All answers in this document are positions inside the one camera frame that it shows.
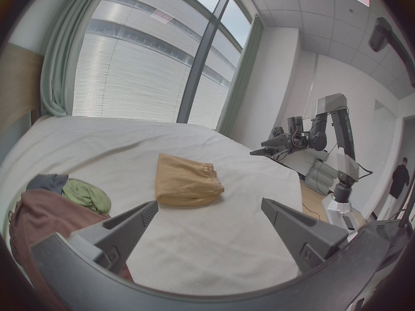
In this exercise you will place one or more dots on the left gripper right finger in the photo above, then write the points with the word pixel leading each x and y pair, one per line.
pixel 301 236

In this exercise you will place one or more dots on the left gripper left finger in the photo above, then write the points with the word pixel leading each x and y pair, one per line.
pixel 116 238

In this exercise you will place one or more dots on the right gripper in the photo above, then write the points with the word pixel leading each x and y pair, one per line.
pixel 284 146

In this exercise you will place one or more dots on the mustard yellow trousers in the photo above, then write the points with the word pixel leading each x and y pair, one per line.
pixel 181 180

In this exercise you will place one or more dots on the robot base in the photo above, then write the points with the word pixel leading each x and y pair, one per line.
pixel 337 206

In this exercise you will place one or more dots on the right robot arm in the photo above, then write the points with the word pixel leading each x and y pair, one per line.
pixel 330 104

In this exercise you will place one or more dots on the bed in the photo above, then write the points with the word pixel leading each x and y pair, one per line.
pixel 194 160

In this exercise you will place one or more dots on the green garment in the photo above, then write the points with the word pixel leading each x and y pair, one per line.
pixel 87 194

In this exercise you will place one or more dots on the brown shorts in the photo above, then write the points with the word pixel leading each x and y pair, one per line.
pixel 48 212

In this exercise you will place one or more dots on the black garment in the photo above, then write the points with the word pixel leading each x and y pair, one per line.
pixel 42 181

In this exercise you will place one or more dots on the person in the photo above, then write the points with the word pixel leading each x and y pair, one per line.
pixel 399 180

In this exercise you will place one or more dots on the window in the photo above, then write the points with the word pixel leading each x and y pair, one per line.
pixel 146 60

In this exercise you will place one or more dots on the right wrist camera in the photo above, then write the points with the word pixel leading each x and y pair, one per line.
pixel 278 132

